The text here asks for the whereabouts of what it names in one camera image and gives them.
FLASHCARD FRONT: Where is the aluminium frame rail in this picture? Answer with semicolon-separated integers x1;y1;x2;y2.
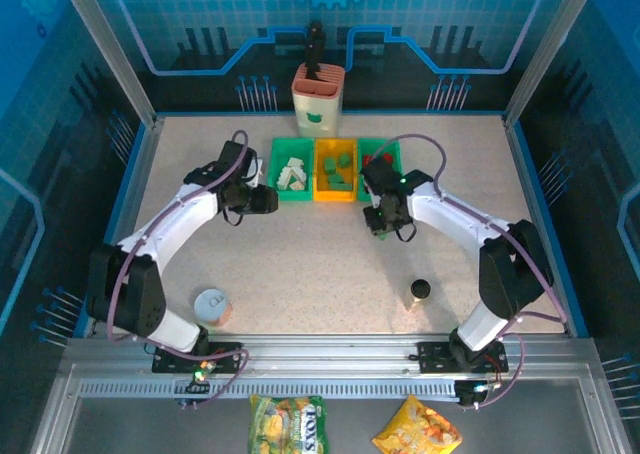
59;334;599;375

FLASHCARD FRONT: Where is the aluminium frame post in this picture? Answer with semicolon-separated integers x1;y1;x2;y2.
53;0;169;128
502;0;601;128

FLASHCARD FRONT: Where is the slotted grey cable duct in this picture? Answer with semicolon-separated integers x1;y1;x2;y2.
78;379;460;400

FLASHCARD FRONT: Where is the tin can with pull tab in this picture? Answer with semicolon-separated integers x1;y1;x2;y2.
193;287;234;329

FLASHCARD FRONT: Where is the small LED controller board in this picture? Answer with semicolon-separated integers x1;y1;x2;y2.
191;359;224;383
455;378;503;409

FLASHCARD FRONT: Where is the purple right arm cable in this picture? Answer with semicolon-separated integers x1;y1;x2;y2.
369;133;569;410

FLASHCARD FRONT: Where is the yellow plastic bin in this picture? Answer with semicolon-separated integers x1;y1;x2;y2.
312;137;360;204

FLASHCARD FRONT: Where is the cream knife block pink top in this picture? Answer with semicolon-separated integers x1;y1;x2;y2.
291;63;347;139

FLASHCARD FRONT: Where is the small bottle with black cap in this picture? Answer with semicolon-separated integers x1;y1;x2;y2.
403;277;432;311

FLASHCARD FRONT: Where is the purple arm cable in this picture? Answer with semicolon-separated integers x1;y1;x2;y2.
369;133;569;410
107;129;251;410

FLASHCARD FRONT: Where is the black knife handle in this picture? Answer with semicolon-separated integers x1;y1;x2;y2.
304;19;325;81

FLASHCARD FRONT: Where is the yellow snack bag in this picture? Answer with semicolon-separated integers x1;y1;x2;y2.
371;393;464;454

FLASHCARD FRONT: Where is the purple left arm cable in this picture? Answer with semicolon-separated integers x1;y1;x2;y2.
107;129;251;410

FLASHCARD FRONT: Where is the green plastic bin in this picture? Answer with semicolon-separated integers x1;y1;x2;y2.
269;137;317;203
355;137;404;204

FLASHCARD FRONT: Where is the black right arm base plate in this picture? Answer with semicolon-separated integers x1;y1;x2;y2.
417;340;509;374

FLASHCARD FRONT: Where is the green candy bag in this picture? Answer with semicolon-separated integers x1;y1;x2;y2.
248;393;329;454

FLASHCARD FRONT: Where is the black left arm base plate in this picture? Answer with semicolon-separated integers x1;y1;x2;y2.
151;340;242;374

